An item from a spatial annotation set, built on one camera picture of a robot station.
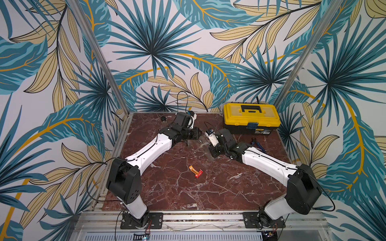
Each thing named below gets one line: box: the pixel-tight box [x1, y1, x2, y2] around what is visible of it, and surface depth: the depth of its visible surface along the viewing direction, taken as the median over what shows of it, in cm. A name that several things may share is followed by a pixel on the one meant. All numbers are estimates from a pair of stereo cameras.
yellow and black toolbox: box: [222, 102, 281, 136], surface depth 99 cm
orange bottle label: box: [188, 165, 200, 175], surface depth 92 cm
